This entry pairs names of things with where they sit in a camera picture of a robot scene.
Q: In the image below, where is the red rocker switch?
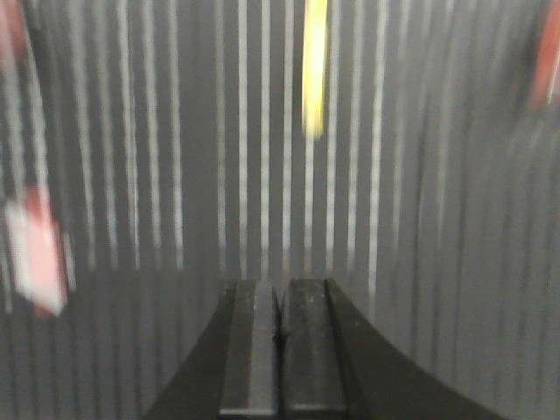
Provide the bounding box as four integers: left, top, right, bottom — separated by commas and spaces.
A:
4, 185, 67, 316
529, 0, 559, 109

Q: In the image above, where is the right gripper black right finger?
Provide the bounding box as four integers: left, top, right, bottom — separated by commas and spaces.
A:
281, 279, 498, 419

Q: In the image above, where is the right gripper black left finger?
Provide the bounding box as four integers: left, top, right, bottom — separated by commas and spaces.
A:
145, 280, 280, 419

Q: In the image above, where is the black perforated pegboard panel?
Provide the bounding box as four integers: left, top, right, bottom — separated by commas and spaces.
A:
1, 1, 559, 419

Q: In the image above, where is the yellow rocker switch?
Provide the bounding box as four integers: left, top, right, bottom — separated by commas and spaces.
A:
302, 0, 328, 139

